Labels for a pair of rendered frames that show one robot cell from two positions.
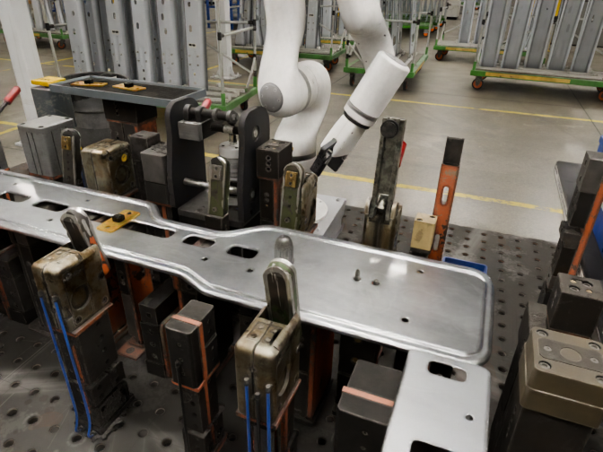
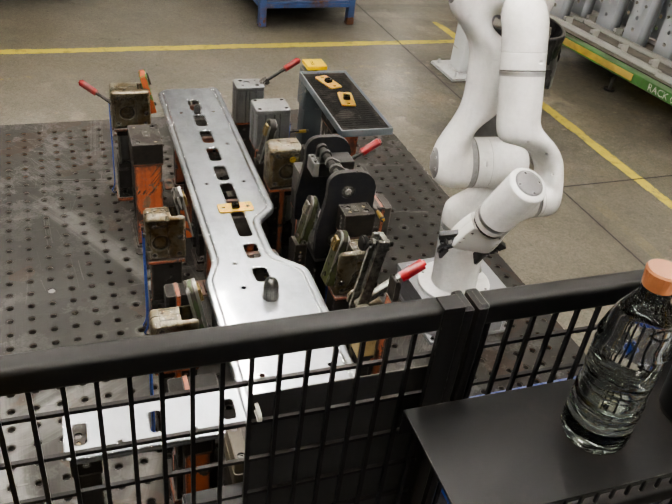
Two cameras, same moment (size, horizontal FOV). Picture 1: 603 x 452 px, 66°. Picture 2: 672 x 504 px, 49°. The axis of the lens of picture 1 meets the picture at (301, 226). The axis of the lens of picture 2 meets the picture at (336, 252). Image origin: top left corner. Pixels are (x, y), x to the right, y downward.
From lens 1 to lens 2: 1.06 m
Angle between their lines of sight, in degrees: 40
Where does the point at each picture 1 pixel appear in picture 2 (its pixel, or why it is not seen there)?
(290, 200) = (330, 259)
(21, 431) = (126, 306)
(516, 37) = not seen: outside the picture
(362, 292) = not seen: hidden behind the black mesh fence
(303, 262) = (279, 305)
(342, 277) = not seen: hidden behind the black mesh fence
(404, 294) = (291, 365)
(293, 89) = (450, 164)
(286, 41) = (465, 117)
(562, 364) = (240, 435)
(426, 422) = (176, 412)
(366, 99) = (487, 208)
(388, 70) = (507, 191)
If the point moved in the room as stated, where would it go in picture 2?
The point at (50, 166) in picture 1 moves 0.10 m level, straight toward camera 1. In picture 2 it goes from (256, 140) to (239, 155)
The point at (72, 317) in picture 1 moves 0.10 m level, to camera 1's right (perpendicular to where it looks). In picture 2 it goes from (150, 252) to (172, 275)
